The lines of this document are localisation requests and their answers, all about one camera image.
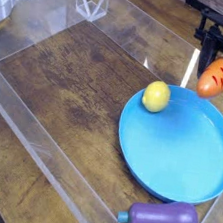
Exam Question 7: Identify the blue round plate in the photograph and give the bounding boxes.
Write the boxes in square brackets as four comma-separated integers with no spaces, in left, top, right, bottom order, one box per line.
[118,85,223,205]

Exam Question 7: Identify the black baseboard strip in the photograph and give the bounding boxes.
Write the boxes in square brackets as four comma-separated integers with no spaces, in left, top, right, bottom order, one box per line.
[185,0,223,26]

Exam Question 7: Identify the clear acrylic enclosure wall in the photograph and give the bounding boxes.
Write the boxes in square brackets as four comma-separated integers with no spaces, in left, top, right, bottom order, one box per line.
[0,0,223,223]

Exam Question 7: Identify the purple toy eggplant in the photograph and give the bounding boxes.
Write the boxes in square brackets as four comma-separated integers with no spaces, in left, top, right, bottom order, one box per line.
[117,202,199,223]

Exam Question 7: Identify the orange toy carrot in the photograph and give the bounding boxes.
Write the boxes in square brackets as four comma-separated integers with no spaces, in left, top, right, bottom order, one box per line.
[196,57,223,99]

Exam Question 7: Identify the yellow toy lemon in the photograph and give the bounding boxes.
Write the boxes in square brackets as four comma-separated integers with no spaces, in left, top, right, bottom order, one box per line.
[141,81,171,113]

